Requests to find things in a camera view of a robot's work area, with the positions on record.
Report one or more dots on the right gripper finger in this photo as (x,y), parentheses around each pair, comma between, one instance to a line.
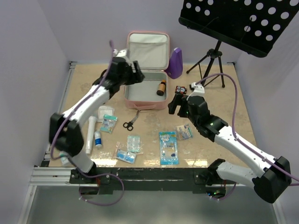
(172,106)
(178,99)

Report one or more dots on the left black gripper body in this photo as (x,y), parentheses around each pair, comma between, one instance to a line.
(130,77)

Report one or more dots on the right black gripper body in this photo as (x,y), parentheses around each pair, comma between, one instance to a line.
(184,111)

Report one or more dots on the brown medicine bottle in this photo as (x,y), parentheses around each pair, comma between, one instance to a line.
(161,88)

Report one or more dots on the pink medicine kit case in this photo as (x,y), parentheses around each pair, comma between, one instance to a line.
(152,51)

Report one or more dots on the large blue packet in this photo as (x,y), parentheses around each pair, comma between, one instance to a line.
(168,148)

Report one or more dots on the white blue small bottle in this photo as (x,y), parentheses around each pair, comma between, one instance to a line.
(97,139)

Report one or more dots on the white green bottle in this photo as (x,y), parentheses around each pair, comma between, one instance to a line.
(64,159)

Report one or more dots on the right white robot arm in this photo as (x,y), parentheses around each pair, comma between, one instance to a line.
(267,175)

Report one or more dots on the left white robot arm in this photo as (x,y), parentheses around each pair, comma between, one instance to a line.
(65,129)

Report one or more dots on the owl pattern block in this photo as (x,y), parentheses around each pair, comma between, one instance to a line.
(180,90)

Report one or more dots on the bandage packet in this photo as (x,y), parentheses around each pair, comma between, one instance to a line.
(183,132)

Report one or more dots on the purple metronome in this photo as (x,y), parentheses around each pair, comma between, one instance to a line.
(175,66)

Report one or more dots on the white gauze packet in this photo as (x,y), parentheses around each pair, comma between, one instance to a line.
(104,110)

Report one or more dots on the teal topped zip bag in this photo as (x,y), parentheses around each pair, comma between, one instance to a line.
(108,123)

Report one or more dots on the teal blister pack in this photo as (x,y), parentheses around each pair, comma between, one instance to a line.
(133,143)

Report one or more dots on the white tube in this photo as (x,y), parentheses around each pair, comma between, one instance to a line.
(90,134)

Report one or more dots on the blue white sachet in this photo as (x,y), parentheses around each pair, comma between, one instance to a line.
(126,156)

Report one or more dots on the black music stand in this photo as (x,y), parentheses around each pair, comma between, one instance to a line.
(252,26)

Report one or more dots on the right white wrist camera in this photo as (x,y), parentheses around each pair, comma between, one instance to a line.
(196,89)

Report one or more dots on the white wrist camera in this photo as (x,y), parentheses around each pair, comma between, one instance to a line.
(123,53)
(196,89)

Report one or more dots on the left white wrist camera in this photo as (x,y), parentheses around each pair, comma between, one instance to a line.
(123,53)

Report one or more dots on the black handled scissors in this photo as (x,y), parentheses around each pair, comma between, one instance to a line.
(129,125)

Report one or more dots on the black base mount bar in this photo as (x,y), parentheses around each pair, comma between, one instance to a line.
(193,180)

